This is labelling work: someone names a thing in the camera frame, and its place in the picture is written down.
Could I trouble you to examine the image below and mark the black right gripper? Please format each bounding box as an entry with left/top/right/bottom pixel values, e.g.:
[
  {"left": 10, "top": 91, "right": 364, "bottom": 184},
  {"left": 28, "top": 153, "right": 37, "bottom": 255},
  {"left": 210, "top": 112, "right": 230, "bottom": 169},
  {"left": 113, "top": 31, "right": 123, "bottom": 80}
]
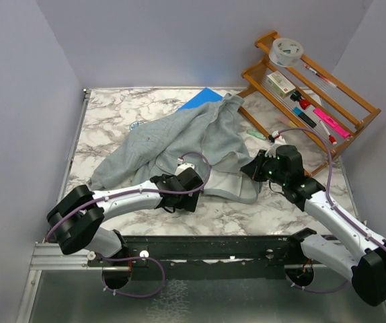
[{"left": 242, "top": 149, "right": 288, "bottom": 186}]

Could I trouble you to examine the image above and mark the grey zip-up jacket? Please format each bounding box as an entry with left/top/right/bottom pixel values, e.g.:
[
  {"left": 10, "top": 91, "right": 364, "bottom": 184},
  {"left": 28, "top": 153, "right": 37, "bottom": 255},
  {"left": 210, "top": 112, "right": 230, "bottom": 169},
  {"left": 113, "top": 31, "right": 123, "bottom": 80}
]
[{"left": 89, "top": 94, "right": 262, "bottom": 205}]

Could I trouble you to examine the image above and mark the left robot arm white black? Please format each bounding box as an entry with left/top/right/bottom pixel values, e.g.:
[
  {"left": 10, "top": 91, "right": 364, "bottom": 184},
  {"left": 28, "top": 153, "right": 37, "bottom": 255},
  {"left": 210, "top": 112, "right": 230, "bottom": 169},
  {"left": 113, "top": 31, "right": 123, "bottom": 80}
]
[{"left": 46, "top": 168, "right": 203, "bottom": 266}]

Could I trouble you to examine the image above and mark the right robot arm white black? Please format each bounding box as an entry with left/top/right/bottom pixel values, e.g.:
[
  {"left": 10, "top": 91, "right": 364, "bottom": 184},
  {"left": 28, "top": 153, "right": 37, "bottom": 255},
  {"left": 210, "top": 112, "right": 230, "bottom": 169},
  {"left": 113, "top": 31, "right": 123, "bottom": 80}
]
[{"left": 241, "top": 143, "right": 386, "bottom": 306}]

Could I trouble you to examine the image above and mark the mint green eraser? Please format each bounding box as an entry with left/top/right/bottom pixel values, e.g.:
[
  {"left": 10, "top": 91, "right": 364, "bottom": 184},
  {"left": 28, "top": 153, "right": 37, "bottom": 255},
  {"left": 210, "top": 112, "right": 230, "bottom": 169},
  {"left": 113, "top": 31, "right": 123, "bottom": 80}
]
[{"left": 247, "top": 130, "right": 267, "bottom": 141}]

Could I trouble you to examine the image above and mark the blue black highlighter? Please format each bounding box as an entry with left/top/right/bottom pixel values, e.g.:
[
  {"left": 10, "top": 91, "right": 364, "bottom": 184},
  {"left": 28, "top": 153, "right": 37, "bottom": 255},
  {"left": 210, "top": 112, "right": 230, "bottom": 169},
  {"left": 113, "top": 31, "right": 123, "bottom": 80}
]
[{"left": 293, "top": 107, "right": 317, "bottom": 129}]

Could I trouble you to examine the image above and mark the wooden two-tier rack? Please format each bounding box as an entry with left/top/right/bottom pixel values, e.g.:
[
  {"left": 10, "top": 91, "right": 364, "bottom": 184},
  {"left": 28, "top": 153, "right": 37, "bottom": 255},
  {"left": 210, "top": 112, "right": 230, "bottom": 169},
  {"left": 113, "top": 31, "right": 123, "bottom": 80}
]
[{"left": 239, "top": 31, "right": 381, "bottom": 159}]

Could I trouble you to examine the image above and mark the red white marker pen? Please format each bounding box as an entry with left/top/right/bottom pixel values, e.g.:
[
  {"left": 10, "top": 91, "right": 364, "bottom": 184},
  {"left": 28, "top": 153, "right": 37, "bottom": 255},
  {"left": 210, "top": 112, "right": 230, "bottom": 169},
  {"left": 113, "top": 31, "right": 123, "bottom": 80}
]
[{"left": 319, "top": 120, "right": 337, "bottom": 145}]

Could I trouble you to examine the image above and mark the pink highlighter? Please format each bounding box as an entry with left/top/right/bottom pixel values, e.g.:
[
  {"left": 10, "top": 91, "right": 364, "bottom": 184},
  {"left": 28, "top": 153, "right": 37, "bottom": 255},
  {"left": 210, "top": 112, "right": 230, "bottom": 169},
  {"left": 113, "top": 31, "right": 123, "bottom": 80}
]
[{"left": 313, "top": 108, "right": 350, "bottom": 139}]

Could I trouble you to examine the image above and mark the white green small box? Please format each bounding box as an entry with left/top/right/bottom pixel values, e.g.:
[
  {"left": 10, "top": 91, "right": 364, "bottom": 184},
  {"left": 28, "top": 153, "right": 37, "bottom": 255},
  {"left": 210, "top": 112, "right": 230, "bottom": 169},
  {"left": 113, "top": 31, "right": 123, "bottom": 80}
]
[{"left": 266, "top": 71, "right": 296, "bottom": 98}]

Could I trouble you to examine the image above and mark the blue paper sheet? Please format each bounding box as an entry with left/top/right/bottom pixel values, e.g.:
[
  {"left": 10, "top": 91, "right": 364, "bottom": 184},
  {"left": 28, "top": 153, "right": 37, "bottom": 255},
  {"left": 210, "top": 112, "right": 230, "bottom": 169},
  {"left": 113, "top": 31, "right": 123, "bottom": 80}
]
[{"left": 178, "top": 87, "right": 223, "bottom": 111}]

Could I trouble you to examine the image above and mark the red pen on top shelf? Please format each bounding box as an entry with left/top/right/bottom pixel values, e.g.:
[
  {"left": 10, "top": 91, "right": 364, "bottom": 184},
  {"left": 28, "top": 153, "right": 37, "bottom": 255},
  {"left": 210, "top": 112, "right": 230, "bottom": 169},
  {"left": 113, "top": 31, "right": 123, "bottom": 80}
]
[{"left": 303, "top": 63, "right": 337, "bottom": 88}]

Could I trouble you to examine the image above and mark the clear tape roll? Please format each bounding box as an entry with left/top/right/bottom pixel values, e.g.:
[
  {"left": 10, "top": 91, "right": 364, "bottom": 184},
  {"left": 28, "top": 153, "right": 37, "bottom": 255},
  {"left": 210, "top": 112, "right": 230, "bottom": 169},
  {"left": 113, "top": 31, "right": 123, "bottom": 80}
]
[{"left": 269, "top": 38, "right": 304, "bottom": 67}]

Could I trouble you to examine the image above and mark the blue patterned round container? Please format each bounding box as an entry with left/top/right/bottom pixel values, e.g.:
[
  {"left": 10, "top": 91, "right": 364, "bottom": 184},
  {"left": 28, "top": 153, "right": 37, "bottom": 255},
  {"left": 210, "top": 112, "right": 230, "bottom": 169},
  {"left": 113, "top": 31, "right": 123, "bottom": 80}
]
[{"left": 129, "top": 121, "right": 143, "bottom": 131}]

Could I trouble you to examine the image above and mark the aluminium frame rail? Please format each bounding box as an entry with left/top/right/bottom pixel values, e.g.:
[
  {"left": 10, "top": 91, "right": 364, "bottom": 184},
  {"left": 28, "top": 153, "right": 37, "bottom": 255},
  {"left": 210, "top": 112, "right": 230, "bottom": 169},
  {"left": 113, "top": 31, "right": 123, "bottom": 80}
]
[{"left": 17, "top": 244, "right": 386, "bottom": 322}]

